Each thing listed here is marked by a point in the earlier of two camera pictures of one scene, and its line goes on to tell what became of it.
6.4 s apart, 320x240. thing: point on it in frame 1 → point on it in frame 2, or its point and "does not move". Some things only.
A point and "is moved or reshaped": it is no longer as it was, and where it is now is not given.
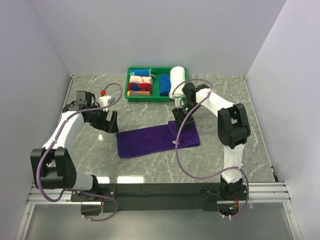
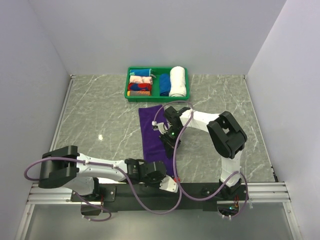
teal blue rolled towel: [142, 72] does not move
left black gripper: [109, 126] → [157, 185]
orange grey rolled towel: [141, 93] does not move
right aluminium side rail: [260, 129] does not move
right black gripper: [181, 120] → [170, 145]
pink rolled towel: [141, 79] does not move
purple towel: [158, 137] is moved or reshaped
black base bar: [143, 196] does not move
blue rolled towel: [165, 84] does not move
